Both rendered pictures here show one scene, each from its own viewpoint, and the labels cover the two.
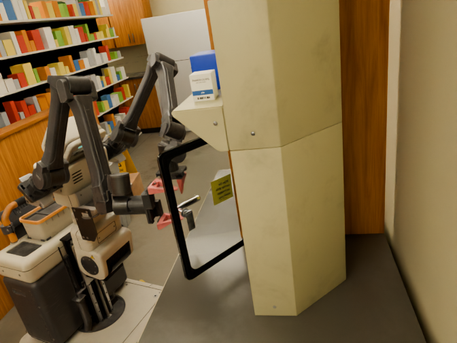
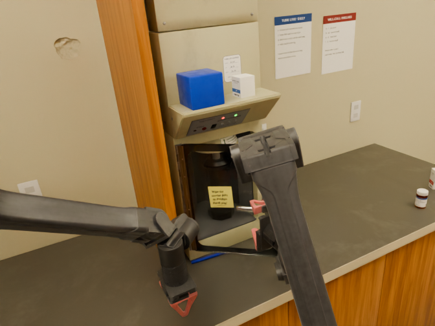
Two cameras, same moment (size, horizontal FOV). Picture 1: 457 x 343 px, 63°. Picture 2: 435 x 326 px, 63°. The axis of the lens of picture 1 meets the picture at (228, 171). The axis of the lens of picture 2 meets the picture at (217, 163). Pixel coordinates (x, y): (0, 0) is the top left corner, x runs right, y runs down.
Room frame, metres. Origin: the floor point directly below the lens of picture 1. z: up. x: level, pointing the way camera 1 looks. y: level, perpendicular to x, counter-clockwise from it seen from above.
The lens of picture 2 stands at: (1.58, 0.81, 1.76)
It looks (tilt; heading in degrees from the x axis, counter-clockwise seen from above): 24 degrees down; 233
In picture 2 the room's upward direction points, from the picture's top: 5 degrees counter-clockwise
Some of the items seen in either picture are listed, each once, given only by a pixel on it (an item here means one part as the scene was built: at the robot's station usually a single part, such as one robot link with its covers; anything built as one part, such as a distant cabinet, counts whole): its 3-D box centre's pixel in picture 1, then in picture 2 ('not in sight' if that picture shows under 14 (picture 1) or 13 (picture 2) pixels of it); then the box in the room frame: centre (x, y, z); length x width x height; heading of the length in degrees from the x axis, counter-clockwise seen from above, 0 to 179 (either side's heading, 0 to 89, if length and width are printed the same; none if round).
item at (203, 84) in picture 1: (204, 85); (243, 85); (0.86, 0.02, 1.54); 0.05 x 0.05 x 0.06; 78
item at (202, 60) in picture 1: (215, 69); (200, 88); (1.00, -0.01, 1.56); 0.10 x 0.10 x 0.09; 77
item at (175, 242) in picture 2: (166, 150); (172, 249); (1.28, 0.21, 1.27); 0.07 x 0.06 x 0.07; 30
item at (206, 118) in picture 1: (215, 111); (226, 115); (0.93, 0.01, 1.46); 0.32 x 0.11 x 0.10; 167
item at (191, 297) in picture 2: not in sight; (180, 297); (1.28, 0.22, 1.13); 0.07 x 0.07 x 0.09; 77
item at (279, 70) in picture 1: (292, 156); (206, 140); (0.88, -0.17, 1.33); 0.32 x 0.25 x 0.77; 167
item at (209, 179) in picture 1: (215, 200); (231, 202); (0.97, 0.05, 1.19); 0.30 x 0.01 x 0.40; 128
